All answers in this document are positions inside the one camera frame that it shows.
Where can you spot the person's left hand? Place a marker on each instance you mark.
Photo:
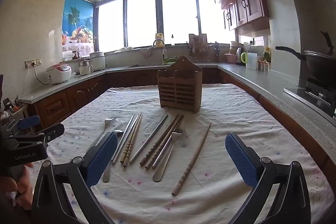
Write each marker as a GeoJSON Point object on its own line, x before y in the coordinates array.
{"type": "Point", "coordinates": [24, 179]}

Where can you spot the basket of green vegetables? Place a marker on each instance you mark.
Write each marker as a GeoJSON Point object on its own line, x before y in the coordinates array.
{"type": "Point", "coordinates": [169, 60]}

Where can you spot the small white electric pot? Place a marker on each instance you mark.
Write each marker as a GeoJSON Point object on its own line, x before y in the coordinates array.
{"type": "Point", "coordinates": [84, 69]}

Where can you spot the steel kitchen faucet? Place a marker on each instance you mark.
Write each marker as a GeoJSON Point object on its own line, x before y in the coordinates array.
{"type": "Point", "coordinates": [158, 41]}

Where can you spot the green and yellow bottle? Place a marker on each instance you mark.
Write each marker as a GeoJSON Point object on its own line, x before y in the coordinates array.
{"type": "Point", "coordinates": [267, 53]}

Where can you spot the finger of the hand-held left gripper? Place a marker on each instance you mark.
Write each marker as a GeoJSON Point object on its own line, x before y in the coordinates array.
{"type": "Point", "coordinates": [29, 121]}
{"type": "Point", "coordinates": [52, 131]}

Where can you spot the steel spoon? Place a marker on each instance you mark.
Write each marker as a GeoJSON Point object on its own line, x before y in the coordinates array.
{"type": "Point", "coordinates": [106, 176]}

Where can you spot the dish rack with utensils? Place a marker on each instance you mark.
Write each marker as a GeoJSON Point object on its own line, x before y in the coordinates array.
{"type": "Point", "coordinates": [199, 47]}

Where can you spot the row of spice jars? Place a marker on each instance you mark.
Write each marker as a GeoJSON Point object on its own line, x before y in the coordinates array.
{"type": "Point", "coordinates": [263, 66]}

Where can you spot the white and red rice cooker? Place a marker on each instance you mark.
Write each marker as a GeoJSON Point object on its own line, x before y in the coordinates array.
{"type": "Point", "coordinates": [59, 73]}

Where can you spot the beige stacked pot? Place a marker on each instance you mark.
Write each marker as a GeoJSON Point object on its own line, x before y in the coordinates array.
{"type": "Point", "coordinates": [235, 47]}

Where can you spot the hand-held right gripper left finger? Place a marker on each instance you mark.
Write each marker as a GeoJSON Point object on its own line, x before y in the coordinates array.
{"type": "Point", "coordinates": [101, 158]}

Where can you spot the wooden utensil holder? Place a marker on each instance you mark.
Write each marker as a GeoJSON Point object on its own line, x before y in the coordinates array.
{"type": "Point", "coordinates": [179, 92]}

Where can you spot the small wall socket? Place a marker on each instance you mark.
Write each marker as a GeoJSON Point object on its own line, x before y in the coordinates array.
{"type": "Point", "coordinates": [251, 42]}

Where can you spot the black wok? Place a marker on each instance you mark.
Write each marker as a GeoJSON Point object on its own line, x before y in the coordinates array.
{"type": "Point", "coordinates": [320, 64]}

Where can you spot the pink bowl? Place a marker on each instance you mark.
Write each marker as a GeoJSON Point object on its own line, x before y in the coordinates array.
{"type": "Point", "coordinates": [230, 58]}

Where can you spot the wall power outlet strip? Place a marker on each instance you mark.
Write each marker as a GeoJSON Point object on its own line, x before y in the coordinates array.
{"type": "Point", "coordinates": [33, 63]}

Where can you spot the white printed tablecloth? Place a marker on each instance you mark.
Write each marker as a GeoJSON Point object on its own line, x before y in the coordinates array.
{"type": "Point", "coordinates": [236, 113]}

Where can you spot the gas stove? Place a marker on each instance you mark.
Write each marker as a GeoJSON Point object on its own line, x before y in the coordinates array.
{"type": "Point", "coordinates": [315, 96]}

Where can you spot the white electric cooker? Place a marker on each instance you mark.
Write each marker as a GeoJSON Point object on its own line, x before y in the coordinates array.
{"type": "Point", "coordinates": [97, 61]}

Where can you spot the beach and fruit poster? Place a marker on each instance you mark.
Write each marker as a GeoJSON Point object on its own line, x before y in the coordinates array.
{"type": "Point", "coordinates": [77, 19]}

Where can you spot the steel electric kettle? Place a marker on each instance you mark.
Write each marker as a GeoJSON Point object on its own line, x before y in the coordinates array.
{"type": "Point", "coordinates": [239, 54]}

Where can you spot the steel fork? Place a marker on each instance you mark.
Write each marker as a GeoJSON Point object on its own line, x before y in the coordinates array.
{"type": "Point", "coordinates": [109, 123]}
{"type": "Point", "coordinates": [164, 163]}

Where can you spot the kitchen window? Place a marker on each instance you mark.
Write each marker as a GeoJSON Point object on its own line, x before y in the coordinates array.
{"type": "Point", "coordinates": [139, 22]}

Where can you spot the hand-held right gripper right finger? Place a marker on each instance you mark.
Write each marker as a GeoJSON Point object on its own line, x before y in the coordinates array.
{"type": "Point", "coordinates": [241, 161]}

